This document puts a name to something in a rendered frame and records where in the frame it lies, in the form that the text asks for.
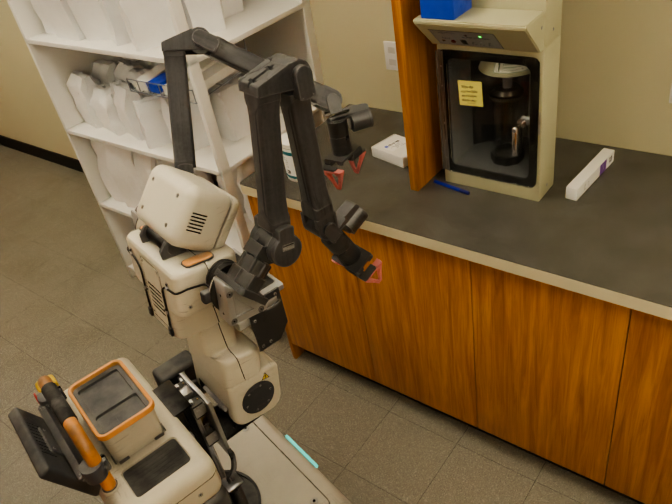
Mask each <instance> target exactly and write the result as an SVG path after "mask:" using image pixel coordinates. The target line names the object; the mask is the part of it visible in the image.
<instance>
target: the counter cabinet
mask: <svg viewBox="0 0 672 504"><path fill-rule="evenodd" d="M287 208H288V212H289V215H290V221H291V225H292V226H294V234H295V235H296V236H297V237H298V238H299V239H300V241H301V243H302V251H301V254H300V256H299V258H298V259H297V261H296V262H295V263H293V264H292V265H290V266H288V267H280V266H278V265H276V264H274V263H273V264H269V265H270V266H271V269H270V271H269V273H270V274H271V275H272V276H274V277H275V278H277V279H278V280H279V281H281V282H282V283H283V286H284V288H283V289H282V290H281V291H280V295H281V299H282V302H283V306H284V309H285V313H286V317H287V320H288V322H287V324H286V327H285V330H286V334H287V337H288V341H289V345H290V348H291V352H292V355H293V358H294V359H297V358H298V357H299V356H300V355H301V354H302V353H303V352H304V351H306V352H308V353H310V354H312V355H315V356H317V357H319V358H321V359H323V360H326V361H328V362H330V363H332V364H334V365H337V366H339V367H341V368H343V369H345V370H348V371H350V372H352V373H354V374H356V375H358V376H361V377H363V378H365V379H367V380H369V381H372V382H374V383H376V384H378V385H380V386H383V387H385V388H387V389H389V390H391V391H394V392H396V393H398V394H400V395H402V396H405V397H407V398H409V399H411V400H413V401H415V402H418V403H420V404H422V405H424V406H426V407H429V408H431V409H433V410H435V411H437V412H440V413H442V414H444V415H446V416H448V417H451V418H453V419H455V420H457V421H459V422H462V423H464V424H466V425H468V426H470V427H472V428H475V429H477V430H479V431H481V432H483V433H486V434H488V435H490V436H492V437H494V438H497V439H499V440H501V441H503V442H505V443H508V444H510V445H512V446H514V447H516V448H519V449H521V450H523V451H525V452H527V453H529V454H532V455H534V456H536V457H538V458H540V459H543V460H545V461H547V462H549V463H551V464H554V465H556V466H558V467H560V468H562V469H565V470H567V471H569V472H571V473H573V474H576V475H578V476H580V477H582V478H584V479H587V480H589V481H591V482H593V483H595V484H597V485H600V486H602V487H604V488H606V489H608V490H611V491H613V492H615V493H617V494H619V495H622V496H624V497H626V498H628V499H630V500H633V501H635V502H637V503H639V504H672V320H668V319H665V318H661V317H658V316H655V315H651V314H648V313H644V312H641V311H638V310H634V309H631V308H628V307H624V306H621V305H617V304H614V303H611V302H607V301H604V300H601V299H597V298H594V297H590V296H587V295H584V294H580V293H577V292H573V291H570V290H567V289H563V288H560V287H557V286H553V285H550V284H546V283H543V282H540V281H536V280H533V279H529V278H526V277H523V276H519V275H516V274H513V273H509V272H506V271H502V270H499V269H496V268H492V267H489V266H485V265H482V264H479V263H475V262H472V261H469V260H465V259H462V258H458V257H455V256H452V255H448V254H445V253H442V252H438V251H435V250H431V249H428V248H425V247H421V246H418V245H414V244H411V243H408V242H404V241H401V240H398V239H394V238H391V237H387V236H384V235H381V234H377V233H374V232H370V231H367V230H364V229H360V228H359V229H358V230H357V232H356V233H355V234H352V233H350V234H349V233H347V232H345V231H344V230H342V231H343V232H344V233H345V234H346V235H347V236H348V237H349V238H350V239H351V240H352V241H353V242H354V243H355V244H356V245H358V246H359V247H361V248H363V249H365V250H367V251H368V252H370V253H371V254H372V255H373V258H372V259H371V261H370V262H369V261H367V263H366V264H365V265H364V267H363V268H364V270H363V271H365V270H366V269H367V267H368V266H369V265H370V264H373V262H374V261H375V260H376V258H377V259H379V260H381V261H382V281H381V282H380V283H366V282H364V281H362V280H361V279H360V278H358V277H357V276H355V275H353V274H352V273H350V272H348V271H347V270H346V269H345V267H344V266H341V265H337V264H335V263H333V262H332V256H333V255H334V254H333V253H332V252H331V251H330V250H329V249H328V248H327V247H326V246H325V245H324V244H323V243H322V242H321V238H319V237H318V236H316V235H314V234H313V233H311V232H309V231H308V230H306V229H305V228H304V227H303V223H302V219H301V215H300V212H302V211H299V210H296V209H293V208H289V207H287Z"/></svg>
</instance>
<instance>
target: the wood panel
mask: <svg viewBox="0 0 672 504"><path fill-rule="evenodd" d="M391 5H392V15H393V25H394V34H395V44H396V53H397V63H398V73H399V82H400V92H401V101H402V111H403V121H404V130H405V140H406V150H407V159H408V169H409V178H410V188H411V190H415V191H419V190H420V189H421V188H422V187H423V186H424V185H426V184H427V183H428V182H429V181H430V180H431V179H432V178H433V177H434V176H435V175H436V174H437V173H438V172H439V171H440V170H441V169H442V168H443V167H442V152H441V138H440V123H439V108H438V93H437V78H436V64H435V50H437V44H432V43H431V41H430V40H429V39H428V38H427V37H426V36H425V35H424V34H423V33H422V32H421V31H420V30H419V28H418V27H417V26H416V25H415V24H414V23H413V20H414V18H416V17H417V16H419V15H421V10H420V0H391Z"/></svg>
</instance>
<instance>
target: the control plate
mask: <svg viewBox="0 0 672 504"><path fill-rule="evenodd" d="M428 30H429V31H430V32H431V33H432V35H433V36H434V37H435V38H436V39H437V40H438V41H439V42H440V43H441V44H452V45H464V46H475V47H487V48H498V49H504V48H503V47H502V45H501V44H500V42H499V41H498V40H497V38H496V37H495V36H494V34H486V33H472V32H459V31H445V30H432V29H428ZM463 35H467V37H465V36H463ZM478 36H481V37H482V38H479V37H478ZM442 39H444V40H446V41H443V40H442ZM451 40H455V41H456V43H452V42H451ZM460 40H466V42H467V43H468V44H463V43H462V42H461V41H460ZM472 42H475V43H474V44H472ZM480 42H482V43H483V44H482V45H480ZM488 43H491V44H492V45H490V46H489V44H488Z"/></svg>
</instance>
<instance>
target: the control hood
mask: <svg viewBox="0 0 672 504"><path fill-rule="evenodd" d="M413 23H414V24H415V25H416V26H417V27H418V28H419V30H420V31H421V32H422V33H423V34H424V35H425V36H426V37H427V38H428V39H429V40H430V41H431V43H432V44H441V43H440V42H439V41H438V40H437V39H436V38H435V37H434V36H433V35H432V33H431V32H430V31H429V30H428V29H432V30H445V31H459V32H472V33H486V34H494V36H495V37H496V38H497V40H498V41H499V42H500V44H501V45H502V47H503V48H504V49H501V50H512V51H523V52H535V53H540V52H541V51H542V50H544V33H545V12H544V11H533V10H513V9H493V8H473V7H472V8H471V9H469V10H468V11H466V12H465V13H464V14H462V15H461V16H459V17H458V18H456V19H455V20H441V19H425V18H421V15H419V16H417V17H416V18H414V20H413Z"/></svg>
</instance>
